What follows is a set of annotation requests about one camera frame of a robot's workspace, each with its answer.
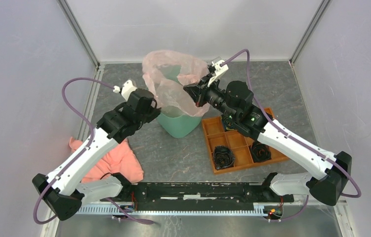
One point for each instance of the dark rolled trash bag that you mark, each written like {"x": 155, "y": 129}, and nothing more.
{"x": 227, "y": 122}

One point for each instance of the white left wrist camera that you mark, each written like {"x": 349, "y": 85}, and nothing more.
{"x": 126, "y": 89}

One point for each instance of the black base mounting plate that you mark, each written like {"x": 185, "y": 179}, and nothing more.
{"x": 205, "y": 196}

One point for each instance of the salmon pink cloth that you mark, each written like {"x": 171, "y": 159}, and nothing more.
{"x": 120, "y": 159}

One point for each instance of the black rolled trash bag front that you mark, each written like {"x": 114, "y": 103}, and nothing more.
{"x": 223, "y": 157}

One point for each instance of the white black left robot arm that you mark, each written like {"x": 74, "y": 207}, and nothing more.
{"x": 62, "y": 189}

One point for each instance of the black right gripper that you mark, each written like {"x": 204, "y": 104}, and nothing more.
{"x": 196, "y": 92}

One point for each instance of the green plastic trash bin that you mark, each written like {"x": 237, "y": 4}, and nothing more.
{"x": 173, "y": 120}

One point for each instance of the black rolled trash bag right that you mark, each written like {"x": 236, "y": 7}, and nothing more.
{"x": 260, "y": 152}

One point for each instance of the black rolled trash bag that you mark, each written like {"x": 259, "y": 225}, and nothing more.
{"x": 223, "y": 157}
{"x": 260, "y": 152}

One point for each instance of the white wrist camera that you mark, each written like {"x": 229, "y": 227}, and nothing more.
{"x": 126, "y": 89}
{"x": 217, "y": 68}

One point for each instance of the white slotted cable duct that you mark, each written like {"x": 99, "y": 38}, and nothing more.
{"x": 110, "y": 209}

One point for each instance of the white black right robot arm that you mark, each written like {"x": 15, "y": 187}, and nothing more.
{"x": 326, "y": 173}

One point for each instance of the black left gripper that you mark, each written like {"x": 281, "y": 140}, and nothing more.
{"x": 155, "y": 111}

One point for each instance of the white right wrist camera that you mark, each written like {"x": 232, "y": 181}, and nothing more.
{"x": 217, "y": 68}

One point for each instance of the translucent pink trash bag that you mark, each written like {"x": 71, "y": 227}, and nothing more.
{"x": 170, "y": 93}

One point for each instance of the orange compartment tray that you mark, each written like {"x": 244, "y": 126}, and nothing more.
{"x": 240, "y": 145}

